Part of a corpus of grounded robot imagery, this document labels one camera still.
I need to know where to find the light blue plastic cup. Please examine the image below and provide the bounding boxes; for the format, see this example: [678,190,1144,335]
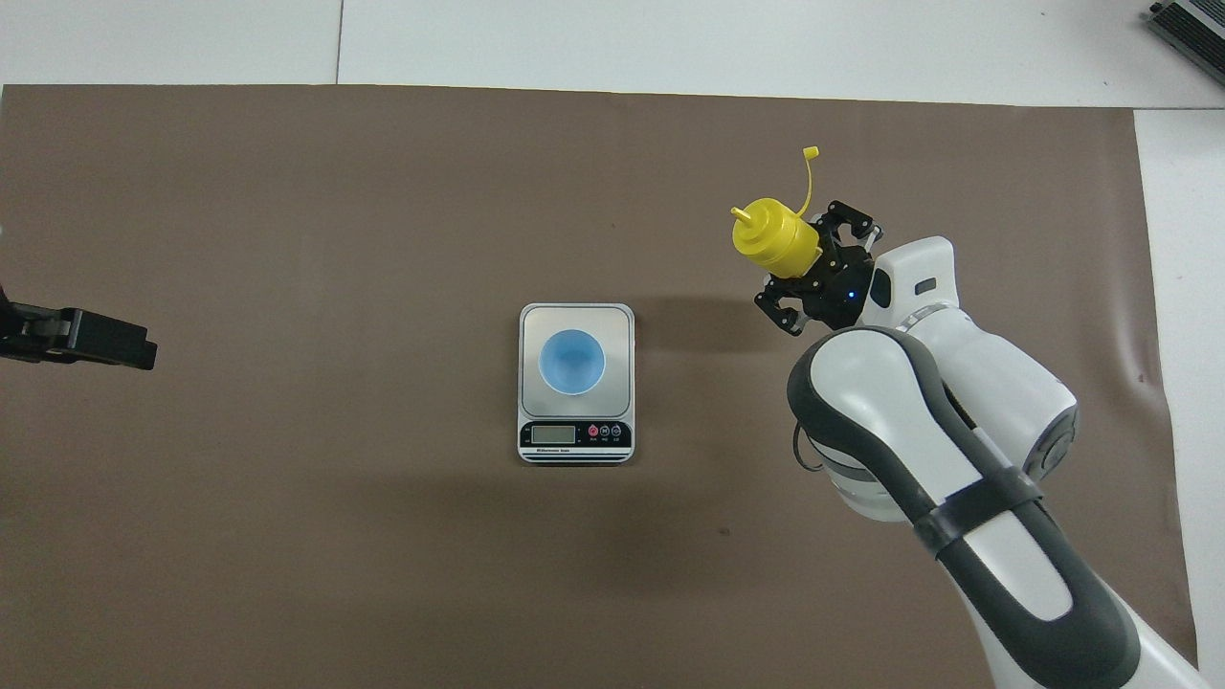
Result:
[538,328,607,397]

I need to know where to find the silver digital kitchen scale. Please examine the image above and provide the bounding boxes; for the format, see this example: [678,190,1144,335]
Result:
[518,302,636,466]

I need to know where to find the brown table mat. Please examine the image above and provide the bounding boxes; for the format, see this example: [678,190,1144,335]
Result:
[0,84,1202,689]

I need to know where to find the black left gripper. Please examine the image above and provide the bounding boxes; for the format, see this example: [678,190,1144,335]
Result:
[0,287,159,372]

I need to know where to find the grey ribbed metal device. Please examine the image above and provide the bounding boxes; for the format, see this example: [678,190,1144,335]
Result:
[1147,0,1225,60]

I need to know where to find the yellow squeeze bottle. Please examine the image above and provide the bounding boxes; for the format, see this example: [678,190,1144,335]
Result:
[730,145,826,280]

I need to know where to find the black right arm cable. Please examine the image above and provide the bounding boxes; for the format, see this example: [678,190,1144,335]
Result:
[791,421,826,476]

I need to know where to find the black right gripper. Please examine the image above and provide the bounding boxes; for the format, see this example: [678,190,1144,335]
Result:
[754,199,883,338]

